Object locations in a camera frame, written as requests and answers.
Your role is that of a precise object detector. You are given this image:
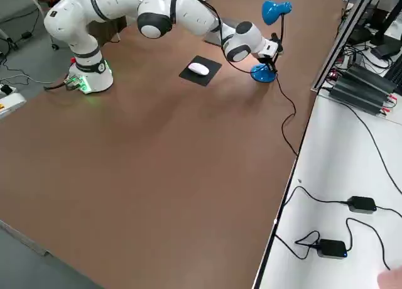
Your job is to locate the black power adapter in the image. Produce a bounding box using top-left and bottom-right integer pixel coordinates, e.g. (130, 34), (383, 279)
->
(347, 195), (378, 214)
(316, 238), (348, 259)

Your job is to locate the white metal box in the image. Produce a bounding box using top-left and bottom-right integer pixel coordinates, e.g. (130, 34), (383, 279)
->
(0, 92), (28, 120)

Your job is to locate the blue desk lamp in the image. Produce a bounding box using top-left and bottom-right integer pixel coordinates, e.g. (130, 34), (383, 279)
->
(250, 0), (293, 84)

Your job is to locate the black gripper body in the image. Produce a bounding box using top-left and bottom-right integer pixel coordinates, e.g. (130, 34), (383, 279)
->
(258, 33), (285, 63)

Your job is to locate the black monitor stand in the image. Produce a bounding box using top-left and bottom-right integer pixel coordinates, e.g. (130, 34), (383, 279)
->
(369, 0), (402, 59)

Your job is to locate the black keyboard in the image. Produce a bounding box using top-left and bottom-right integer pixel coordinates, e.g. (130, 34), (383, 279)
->
(383, 58), (402, 94)

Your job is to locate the black lamp cable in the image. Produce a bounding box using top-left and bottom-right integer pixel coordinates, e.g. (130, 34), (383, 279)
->
(275, 77), (299, 158)

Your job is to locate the white computer mouse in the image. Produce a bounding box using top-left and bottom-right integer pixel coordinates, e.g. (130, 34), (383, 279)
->
(187, 62), (210, 77)

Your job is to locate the aluminium frame post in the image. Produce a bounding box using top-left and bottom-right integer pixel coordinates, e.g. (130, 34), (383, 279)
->
(310, 0), (379, 92)

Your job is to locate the black mouse mat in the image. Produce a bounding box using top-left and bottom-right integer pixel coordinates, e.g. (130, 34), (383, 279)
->
(178, 54), (224, 87)

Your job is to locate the black adapter cable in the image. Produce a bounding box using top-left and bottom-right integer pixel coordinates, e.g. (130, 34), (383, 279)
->
(282, 185), (350, 208)
(345, 218), (392, 271)
(274, 231), (320, 260)

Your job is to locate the black power supply box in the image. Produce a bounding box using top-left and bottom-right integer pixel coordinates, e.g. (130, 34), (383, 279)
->
(328, 77), (389, 116)
(344, 63), (398, 97)

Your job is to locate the black power supply cable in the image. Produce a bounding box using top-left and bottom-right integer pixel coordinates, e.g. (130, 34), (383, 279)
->
(322, 87), (402, 197)

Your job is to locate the black arm base cable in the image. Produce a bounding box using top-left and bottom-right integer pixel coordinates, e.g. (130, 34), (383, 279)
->
(43, 79), (72, 90)

